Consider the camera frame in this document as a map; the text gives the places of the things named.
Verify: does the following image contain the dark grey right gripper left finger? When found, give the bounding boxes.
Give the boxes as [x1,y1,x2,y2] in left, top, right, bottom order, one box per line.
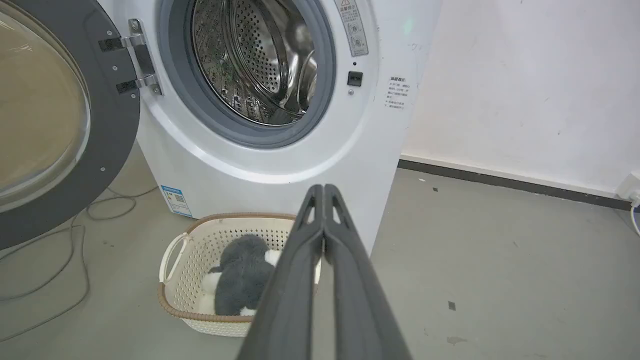
[236,184,325,360]

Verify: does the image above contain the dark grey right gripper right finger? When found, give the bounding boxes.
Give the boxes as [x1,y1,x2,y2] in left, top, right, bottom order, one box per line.
[323,184,413,360]

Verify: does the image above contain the white front-load washing machine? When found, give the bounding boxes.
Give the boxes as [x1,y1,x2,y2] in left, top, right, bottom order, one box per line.
[98,0,444,257]

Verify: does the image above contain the grey round washing machine door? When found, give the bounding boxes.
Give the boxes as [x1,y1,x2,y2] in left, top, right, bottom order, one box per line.
[0,0,163,251]

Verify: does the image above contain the grey and white plush toy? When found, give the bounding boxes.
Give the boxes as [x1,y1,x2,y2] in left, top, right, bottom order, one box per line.
[201,234,282,318]

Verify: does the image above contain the cream perforated laundry basket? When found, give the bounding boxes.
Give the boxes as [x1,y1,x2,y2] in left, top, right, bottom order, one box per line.
[158,212,322,338]

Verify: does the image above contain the thin grey floor cable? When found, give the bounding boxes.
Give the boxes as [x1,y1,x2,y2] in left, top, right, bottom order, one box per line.
[0,186,159,344]

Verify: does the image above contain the white wall power socket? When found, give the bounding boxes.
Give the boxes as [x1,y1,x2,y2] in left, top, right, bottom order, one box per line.
[616,172,640,205]

